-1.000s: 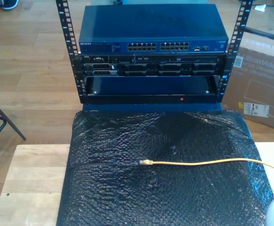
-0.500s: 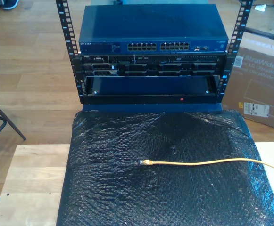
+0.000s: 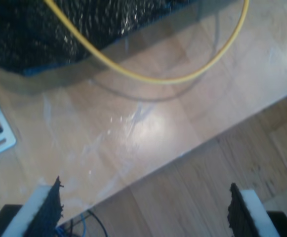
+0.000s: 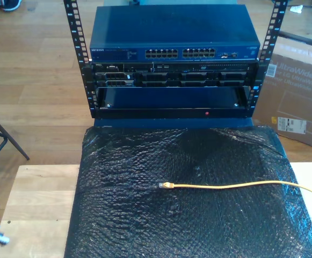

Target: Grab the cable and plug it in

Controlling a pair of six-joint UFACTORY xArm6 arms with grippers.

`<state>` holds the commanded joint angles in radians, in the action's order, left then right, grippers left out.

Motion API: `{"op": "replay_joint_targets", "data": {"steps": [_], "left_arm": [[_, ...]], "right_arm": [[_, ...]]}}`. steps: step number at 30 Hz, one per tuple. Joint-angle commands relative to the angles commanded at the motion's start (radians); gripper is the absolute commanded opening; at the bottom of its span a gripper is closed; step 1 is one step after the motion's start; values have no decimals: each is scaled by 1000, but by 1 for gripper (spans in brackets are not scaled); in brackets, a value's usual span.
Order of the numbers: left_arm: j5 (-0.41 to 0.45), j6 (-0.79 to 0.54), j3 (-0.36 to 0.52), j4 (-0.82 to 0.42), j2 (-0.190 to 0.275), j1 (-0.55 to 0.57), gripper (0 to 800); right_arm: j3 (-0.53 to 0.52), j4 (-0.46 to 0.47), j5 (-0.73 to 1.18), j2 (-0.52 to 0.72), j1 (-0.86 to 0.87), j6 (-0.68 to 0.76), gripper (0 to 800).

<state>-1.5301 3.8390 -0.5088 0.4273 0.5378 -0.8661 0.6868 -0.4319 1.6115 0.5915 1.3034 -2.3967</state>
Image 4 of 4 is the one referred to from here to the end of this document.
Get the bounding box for black rack server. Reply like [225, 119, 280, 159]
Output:
[82, 61, 266, 89]

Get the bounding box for yellow network cable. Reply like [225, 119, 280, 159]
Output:
[158, 180, 312, 204]

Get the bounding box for blue network switch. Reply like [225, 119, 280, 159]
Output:
[89, 4, 261, 63]

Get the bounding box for black bubble-wrap mat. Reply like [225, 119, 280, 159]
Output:
[63, 126, 312, 258]

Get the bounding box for black perforated rack post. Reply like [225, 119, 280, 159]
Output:
[63, 0, 97, 119]
[248, 0, 288, 111]

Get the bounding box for person's shoe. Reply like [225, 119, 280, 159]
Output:
[2, 0, 23, 12]

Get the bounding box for black metal bar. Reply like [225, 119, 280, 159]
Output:
[278, 30, 312, 51]

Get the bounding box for blue rack base plate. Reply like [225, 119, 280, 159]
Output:
[93, 117, 255, 130]

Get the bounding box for black rack shelf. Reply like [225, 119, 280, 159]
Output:
[90, 86, 255, 119]

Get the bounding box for brown cardboard monitor box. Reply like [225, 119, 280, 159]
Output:
[252, 36, 312, 153]

